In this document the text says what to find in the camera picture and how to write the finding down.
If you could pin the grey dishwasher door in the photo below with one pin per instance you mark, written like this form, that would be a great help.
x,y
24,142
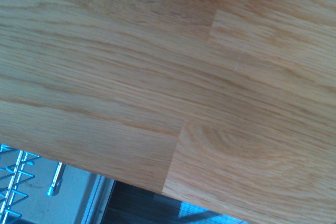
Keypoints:
x,y
39,208

